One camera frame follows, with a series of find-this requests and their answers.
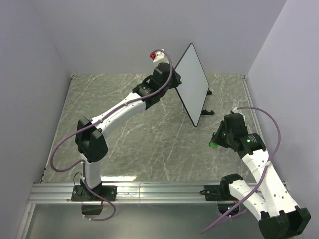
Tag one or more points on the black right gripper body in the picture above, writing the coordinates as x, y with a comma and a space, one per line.
223, 136

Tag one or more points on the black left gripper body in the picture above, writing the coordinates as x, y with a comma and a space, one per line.
174, 82

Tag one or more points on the black framed whiteboard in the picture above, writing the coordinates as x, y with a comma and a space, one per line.
194, 84

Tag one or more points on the green whiteboard eraser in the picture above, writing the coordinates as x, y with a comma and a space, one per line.
213, 145

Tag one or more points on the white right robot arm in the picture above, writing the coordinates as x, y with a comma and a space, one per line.
278, 214

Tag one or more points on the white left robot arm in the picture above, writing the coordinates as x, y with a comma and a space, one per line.
91, 143

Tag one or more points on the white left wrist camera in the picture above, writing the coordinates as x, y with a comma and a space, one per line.
158, 57

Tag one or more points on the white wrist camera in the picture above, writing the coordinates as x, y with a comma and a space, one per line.
236, 110
158, 57

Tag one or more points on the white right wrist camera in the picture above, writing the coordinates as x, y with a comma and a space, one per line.
236, 110

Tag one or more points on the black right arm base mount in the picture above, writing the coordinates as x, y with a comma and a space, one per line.
218, 194

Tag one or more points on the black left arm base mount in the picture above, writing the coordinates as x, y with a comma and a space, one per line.
93, 199

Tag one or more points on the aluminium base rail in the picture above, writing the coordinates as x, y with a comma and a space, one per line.
144, 210

